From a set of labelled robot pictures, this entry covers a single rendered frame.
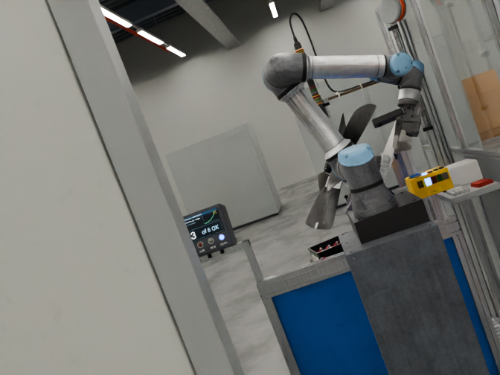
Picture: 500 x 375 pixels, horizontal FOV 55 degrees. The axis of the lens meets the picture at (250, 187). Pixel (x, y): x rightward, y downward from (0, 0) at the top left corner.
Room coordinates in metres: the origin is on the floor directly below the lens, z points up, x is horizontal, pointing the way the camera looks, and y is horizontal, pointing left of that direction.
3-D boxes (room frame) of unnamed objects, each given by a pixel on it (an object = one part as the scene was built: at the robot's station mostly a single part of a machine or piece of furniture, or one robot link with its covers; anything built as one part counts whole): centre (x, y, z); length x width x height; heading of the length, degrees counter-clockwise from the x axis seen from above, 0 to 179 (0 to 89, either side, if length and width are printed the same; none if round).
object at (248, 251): (2.09, 0.10, 0.96); 0.03 x 0.03 x 0.20; 83
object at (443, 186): (1.99, -0.71, 1.02); 0.16 x 0.10 x 0.11; 83
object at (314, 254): (2.21, -0.27, 0.85); 0.22 x 0.17 x 0.07; 97
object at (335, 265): (2.04, -0.32, 0.82); 0.90 x 0.04 x 0.08; 83
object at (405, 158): (2.47, -0.82, 0.58); 0.09 x 0.04 x 1.15; 173
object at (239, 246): (2.10, 0.21, 1.04); 0.24 x 0.03 x 0.03; 83
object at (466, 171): (2.50, -1.07, 0.92); 0.17 x 0.16 x 0.11; 83
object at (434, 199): (1.99, -0.71, 0.92); 0.03 x 0.03 x 0.12; 83
